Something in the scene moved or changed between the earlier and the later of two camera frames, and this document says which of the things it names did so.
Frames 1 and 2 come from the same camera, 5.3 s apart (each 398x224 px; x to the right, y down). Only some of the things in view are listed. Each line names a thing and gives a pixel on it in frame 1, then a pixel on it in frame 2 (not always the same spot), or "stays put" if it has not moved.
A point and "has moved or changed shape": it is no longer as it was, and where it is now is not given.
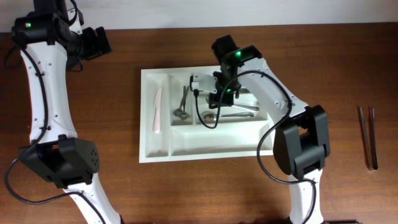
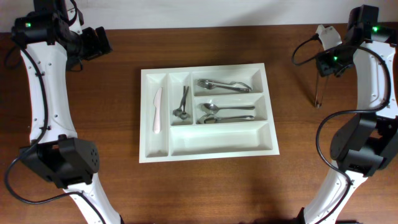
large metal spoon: (211, 117) has moved or changed shape
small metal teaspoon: (185, 116) stays put
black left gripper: (95, 46) stays put
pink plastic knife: (157, 102) stays put
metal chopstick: (374, 139) has moved or changed shape
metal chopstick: (364, 135) has moved or changed shape
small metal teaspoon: (179, 111) stays put
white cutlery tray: (176, 124) stays put
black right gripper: (220, 97) -> (324, 67)
